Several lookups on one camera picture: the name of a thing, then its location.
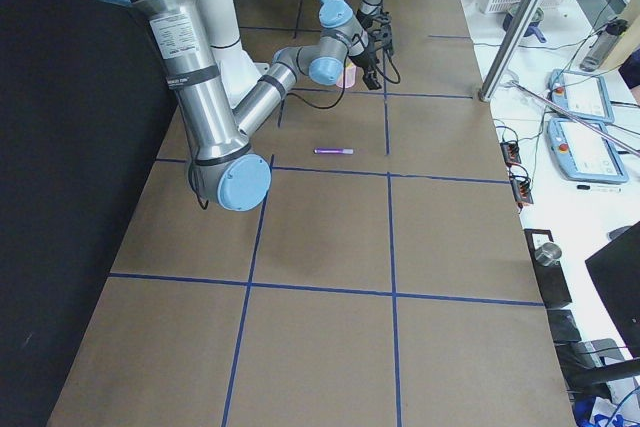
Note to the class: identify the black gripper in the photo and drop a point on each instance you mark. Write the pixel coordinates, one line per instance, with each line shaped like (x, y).
(366, 61)

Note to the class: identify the purple marker pen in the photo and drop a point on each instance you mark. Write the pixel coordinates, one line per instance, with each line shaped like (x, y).
(333, 151)

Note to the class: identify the orange terminal block far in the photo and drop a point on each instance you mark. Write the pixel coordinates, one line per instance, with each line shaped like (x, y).
(511, 152)

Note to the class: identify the orange terminal block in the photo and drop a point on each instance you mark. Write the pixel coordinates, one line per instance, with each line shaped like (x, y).
(511, 152)
(521, 189)

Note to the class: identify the orange terminal block near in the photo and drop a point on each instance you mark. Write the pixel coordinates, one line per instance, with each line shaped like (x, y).
(521, 189)

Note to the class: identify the far teach pendant tablet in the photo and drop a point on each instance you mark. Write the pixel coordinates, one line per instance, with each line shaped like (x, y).
(586, 96)

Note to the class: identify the teach pendant tablet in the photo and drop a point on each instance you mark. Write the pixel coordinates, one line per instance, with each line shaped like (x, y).
(586, 96)
(582, 155)

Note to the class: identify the near teach pendant tablet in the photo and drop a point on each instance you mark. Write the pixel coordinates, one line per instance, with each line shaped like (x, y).
(582, 155)

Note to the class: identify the black white marker on desk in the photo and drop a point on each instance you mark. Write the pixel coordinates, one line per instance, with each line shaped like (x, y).
(599, 188)

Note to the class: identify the steel cup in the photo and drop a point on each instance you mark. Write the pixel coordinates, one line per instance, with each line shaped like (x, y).
(547, 254)

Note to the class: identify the black box on desk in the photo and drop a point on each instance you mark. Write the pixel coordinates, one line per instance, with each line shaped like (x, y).
(551, 281)

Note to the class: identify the black monitor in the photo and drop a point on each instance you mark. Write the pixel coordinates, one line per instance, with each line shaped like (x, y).
(614, 271)

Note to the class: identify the aluminium frame post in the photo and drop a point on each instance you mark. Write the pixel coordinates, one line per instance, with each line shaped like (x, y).
(513, 36)

